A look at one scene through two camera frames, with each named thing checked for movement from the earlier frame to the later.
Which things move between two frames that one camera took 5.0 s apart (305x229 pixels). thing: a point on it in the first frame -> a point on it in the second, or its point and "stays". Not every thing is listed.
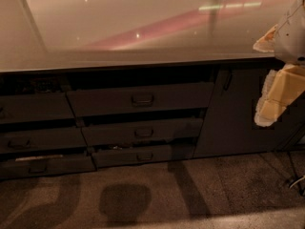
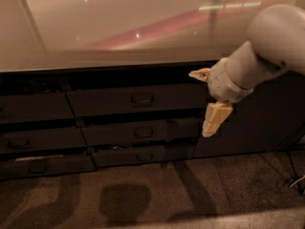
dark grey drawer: (64, 138) stays
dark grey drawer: (140, 99) stays
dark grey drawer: (135, 156) stays
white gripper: (292, 37) -> (221, 82)
